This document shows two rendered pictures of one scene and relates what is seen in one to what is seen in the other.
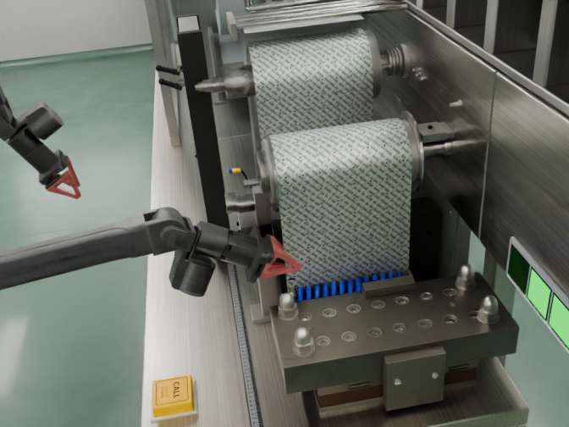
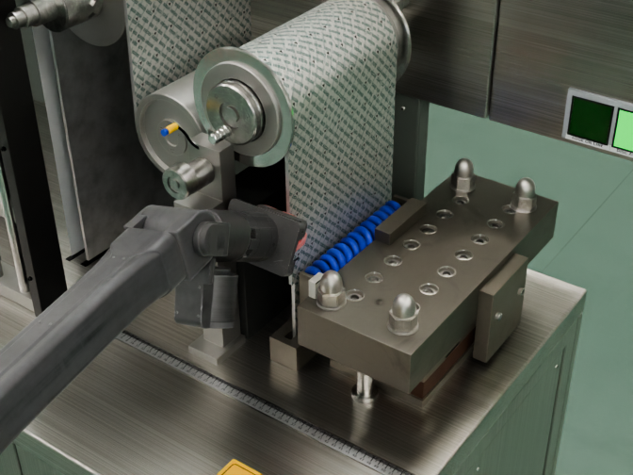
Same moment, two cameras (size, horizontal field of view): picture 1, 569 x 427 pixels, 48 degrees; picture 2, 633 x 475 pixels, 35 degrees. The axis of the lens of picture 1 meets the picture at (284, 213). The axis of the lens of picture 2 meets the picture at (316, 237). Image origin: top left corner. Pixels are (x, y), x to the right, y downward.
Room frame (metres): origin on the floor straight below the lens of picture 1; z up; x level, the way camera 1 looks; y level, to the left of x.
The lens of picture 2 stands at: (0.23, 0.74, 1.78)
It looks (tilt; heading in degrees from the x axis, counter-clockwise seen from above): 34 degrees down; 312
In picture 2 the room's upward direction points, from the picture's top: 1 degrees counter-clockwise
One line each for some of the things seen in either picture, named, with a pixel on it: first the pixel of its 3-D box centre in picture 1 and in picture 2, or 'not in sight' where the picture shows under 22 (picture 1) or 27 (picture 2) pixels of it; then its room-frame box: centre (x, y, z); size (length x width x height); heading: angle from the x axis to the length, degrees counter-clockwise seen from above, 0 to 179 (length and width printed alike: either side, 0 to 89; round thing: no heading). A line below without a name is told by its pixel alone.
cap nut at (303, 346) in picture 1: (302, 339); (403, 310); (0.78, -0.01, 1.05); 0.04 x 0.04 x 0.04
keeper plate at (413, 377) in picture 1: (414, 379); (502, 308); (0.75, -0.19, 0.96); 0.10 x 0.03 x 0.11; 97
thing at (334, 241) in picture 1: (347, 243); (343, 181); (0.96, -0.11, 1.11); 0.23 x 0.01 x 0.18; 97
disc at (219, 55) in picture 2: (271, 171); (242, 107); (1.00, 0.02, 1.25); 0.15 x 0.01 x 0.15; 7
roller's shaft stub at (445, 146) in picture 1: (428, 148); not in sight; (1.04, -0.27, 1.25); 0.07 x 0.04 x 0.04; 97
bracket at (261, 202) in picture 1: (257, 255); (208, 254); (1.03, 0.06, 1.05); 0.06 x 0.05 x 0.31; 97
